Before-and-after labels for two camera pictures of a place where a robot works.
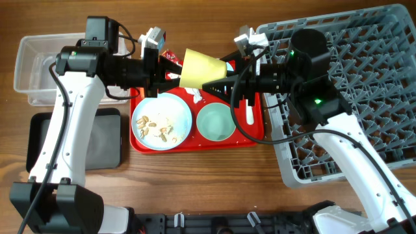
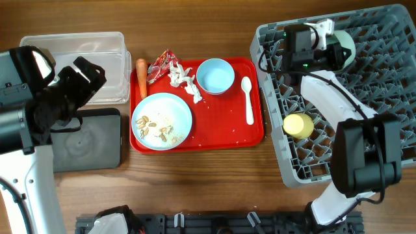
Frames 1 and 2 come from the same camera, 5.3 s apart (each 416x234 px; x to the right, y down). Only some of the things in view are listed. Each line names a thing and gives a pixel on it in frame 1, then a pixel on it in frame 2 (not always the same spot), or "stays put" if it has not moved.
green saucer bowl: x=215 y=121 to x=344 y=38
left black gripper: x=152 y=62 to x=84 y=89
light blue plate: x=162 y=123 stays put
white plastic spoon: x=249 y=114 stays put
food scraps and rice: x=143 y=127 stays put
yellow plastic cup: x=198 y=69 to x=298 y=125
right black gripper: x=246 y=82 to x=335 y=52
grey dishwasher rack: x=372 y=56 stays put
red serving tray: x=248 y=113 stays put
